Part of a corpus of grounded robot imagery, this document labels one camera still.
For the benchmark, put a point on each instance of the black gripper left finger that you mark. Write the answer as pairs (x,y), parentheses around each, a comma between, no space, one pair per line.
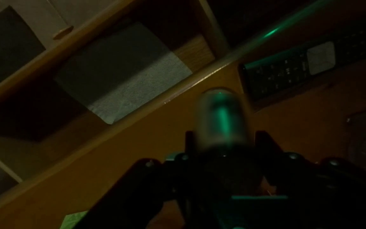
(142,192)

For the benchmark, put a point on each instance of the grey cloth in drawer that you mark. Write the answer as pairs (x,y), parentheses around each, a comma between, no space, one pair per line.
(121,71)

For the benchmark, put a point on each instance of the glass jar with white lid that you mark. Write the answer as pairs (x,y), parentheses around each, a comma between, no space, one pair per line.
(220,120)

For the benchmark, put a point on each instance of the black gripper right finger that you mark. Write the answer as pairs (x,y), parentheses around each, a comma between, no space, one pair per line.
(329,195)

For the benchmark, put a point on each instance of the wooden nightstand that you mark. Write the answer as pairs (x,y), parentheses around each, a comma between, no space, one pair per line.
(195,113)

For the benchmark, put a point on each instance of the open wooden drawer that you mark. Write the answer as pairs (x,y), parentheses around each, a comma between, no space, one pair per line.
(40,122)

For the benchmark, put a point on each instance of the black remote control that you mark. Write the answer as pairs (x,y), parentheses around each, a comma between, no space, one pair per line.
(295,66)

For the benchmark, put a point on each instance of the dark floor rug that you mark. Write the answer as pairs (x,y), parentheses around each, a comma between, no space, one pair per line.
(18,43)

